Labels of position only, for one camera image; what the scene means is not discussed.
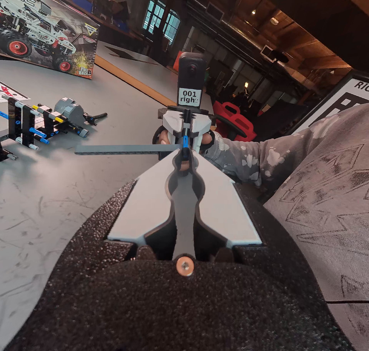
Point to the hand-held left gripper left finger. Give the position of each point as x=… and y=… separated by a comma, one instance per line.
x=144, y=209

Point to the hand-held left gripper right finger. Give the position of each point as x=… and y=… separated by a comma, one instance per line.
x=227, y=212

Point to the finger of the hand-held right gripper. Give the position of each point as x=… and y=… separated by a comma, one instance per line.
x=171, y=123
x=200, y=124

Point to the long grey holed beam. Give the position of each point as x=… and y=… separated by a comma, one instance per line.
x=121, y=149

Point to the person's right forearm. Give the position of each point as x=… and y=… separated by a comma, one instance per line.
x=274, y=160

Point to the grey desk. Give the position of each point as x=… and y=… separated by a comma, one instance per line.
x=72, y=189

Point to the person's right hand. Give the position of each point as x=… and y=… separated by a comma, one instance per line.
x=165, y=139

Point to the orange bag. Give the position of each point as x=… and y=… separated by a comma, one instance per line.
x=175, y=64

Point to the red plastic chair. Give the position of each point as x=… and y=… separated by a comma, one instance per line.
x=239, y=126

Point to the grey table with wooden edge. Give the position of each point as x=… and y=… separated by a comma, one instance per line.
x=135, y=77

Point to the arched window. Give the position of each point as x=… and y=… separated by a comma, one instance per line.
x=172, y=26
x=154, y=13

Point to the partly built brick truck chassis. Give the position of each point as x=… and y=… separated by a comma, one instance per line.
x=69, y=111

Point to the person's grey printed sweatshirt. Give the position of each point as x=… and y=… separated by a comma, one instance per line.
x=331, y=227

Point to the white black printed sign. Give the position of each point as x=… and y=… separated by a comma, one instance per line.
x=346, y=97

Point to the monster truck toy box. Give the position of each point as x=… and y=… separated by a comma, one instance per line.
x=43, y=28

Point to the white instruction booklet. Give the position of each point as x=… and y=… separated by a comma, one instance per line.
x=11, y=93

